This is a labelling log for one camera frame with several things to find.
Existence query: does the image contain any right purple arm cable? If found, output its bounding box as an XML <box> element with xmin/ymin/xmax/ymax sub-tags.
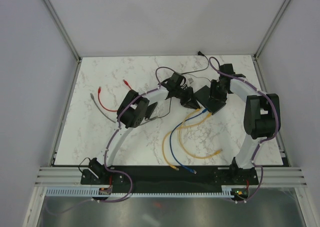
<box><xmin>208</xmin><ymin>56</ymin><xmax>280</xmax><ymax>205</ymax></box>

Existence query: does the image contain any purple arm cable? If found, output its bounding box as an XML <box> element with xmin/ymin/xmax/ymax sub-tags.
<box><xmin>208</xmin><ymin>56</ymin><xmax>280</xmax><ymax>205</ymax></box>
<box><xmin>44</xmin><ymin>66</ymin><xmax>181</xmax><ymax>215</ymax></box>

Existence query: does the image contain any thin black power cord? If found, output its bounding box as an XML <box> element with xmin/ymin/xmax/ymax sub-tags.
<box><xmin>144</xmin><ymin>50</ymin><xmax>213</xmax><ymax>122</ymax></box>

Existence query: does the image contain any red ethernet cable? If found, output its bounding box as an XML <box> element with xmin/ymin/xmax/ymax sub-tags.
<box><xmin>96</xmin><ymin>78</ymin><xmax>133</xmax><ymax>112</ymax></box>

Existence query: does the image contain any left aluminium corner post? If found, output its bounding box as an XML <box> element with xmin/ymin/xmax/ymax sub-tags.
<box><xmin>41</xmin><ymin>0</ymin><xmax>82</xmax><ymax>63</ymax></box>

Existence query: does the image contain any black power adapter brick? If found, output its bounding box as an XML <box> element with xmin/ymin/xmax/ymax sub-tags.
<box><xmin>144</xmin><ymin>102</ymin><xmax>158</xmax><ymax>120</ymax></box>

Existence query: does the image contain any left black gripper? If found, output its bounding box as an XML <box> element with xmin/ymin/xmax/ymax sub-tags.
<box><xmin>173</xmin><ymin>87</ymin><xmax>199</xmax><ymax>111</ymax></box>

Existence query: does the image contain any long yellow ethernet cable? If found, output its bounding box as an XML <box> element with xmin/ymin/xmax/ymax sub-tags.
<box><xmin>162</xmin><ymin>113</ymin><xmax>213</xmax><ymax>171</ymax></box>

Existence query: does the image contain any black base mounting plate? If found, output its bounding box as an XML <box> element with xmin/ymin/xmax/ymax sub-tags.
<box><xmin>80</xmin><ymin>164</ymin><xmax>259</xmax><ymax>194</ymax></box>

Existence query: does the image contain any black network switch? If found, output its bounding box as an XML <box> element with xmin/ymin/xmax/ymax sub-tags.
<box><xmin>194</xmin><ymin>86</ymin><xmax>226</xmax><ymax>115</ymax></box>

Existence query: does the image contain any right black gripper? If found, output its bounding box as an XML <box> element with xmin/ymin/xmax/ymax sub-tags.
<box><xmin>208</xmin><ymin>80</ymin><xmax>229</xmax><ymax>105</ymax></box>

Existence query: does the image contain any blue ethernet cable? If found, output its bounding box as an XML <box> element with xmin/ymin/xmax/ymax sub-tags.
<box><xmin>169</xmin><ymin>107</ymin><xmax>198</xmax><ymax>174</ymax></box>

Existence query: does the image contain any aluminium frame rail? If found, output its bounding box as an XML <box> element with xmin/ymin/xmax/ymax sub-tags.
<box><xmin>35</xmin><ymin>166</ymin><xmax>307</xmax><ymax>188</ymax></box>

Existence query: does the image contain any white slotted cable duct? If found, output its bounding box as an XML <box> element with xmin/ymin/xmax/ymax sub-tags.
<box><xmin>45</xmin><ymin>187</ymin><xmax>234</xmax><ymax>198</ymax></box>

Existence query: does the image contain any right aluminium corner post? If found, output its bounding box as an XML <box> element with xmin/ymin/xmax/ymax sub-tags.
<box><xmin>252</xmin><ymin>0</ymin><xmax>292</xmax><ymax>61</ymax></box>

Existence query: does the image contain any grey ethernet cable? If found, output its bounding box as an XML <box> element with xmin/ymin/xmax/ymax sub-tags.
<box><xmin>89</xmin><ymin>93</ymin><xmax>162</xmax><ymax>125</ymax></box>

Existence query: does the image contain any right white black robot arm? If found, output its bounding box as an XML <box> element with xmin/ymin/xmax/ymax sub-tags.
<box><xmin>209</xmin><ymin>63</ymin><xmax>281</xmax><ymax>184</ymax></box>

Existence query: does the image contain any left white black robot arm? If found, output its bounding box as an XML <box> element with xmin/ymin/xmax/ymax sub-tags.
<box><xmin>80</xmin><ymin>72</ymin><xmax>200</xmax><ymax>185</ymax></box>

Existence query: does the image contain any short yellow ethernet cable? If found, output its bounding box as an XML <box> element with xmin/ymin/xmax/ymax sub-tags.
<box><xmin>177</xmin><ymin>107</ymin><xmax>223</xmax><ymax>160</ymax></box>

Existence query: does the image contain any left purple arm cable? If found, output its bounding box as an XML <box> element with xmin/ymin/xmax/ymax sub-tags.
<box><xmin>44</xmin><ymin>66</ymin><xmax>181</xmax><ymax>215</ymax></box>

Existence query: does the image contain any aluminium corner post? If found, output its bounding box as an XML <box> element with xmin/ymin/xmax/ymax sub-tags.
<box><xmin>252</xmin><ymin>0</ymin><xmax>292</xmax><ymax>61</ymax></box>
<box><xmin>41</xmin><ymin>0</ymin><xmax>82</xmax><ymax>63</ymax></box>

